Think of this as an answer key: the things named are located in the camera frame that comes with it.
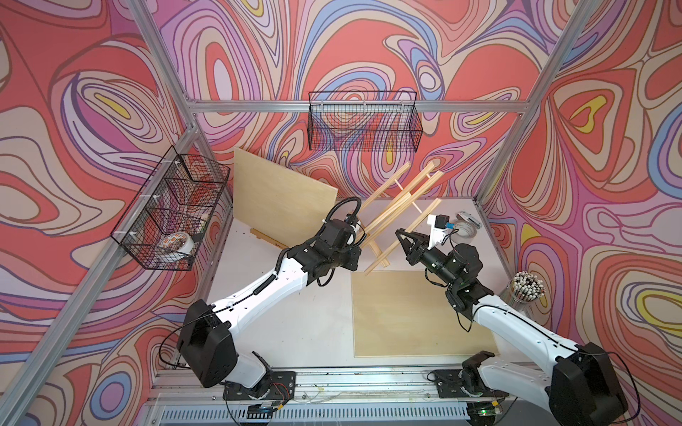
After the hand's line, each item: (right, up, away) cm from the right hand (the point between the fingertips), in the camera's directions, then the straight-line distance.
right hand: (396, 237), depth 74 cm
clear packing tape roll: (+34, 0, +33) cm, 47 cm away
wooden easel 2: (-46, -1, +27) cm, 54 cm away
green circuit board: (-38, -46, -4) cm, 60 cm away
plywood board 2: (-38, +11, +16) cm, 43 cm away
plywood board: (+5, -27, +14) cm, 30 cm away
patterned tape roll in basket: (-61, -1, -2) cm, 61 cm away
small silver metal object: (+39, +6, +36) cm, 53 cm away
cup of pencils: (+36, -15, -1) cm, 39 cm away
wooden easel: (-1, +8, -3) cm, 8 cm away
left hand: (-10, -5, +5) cm, 12 cm away
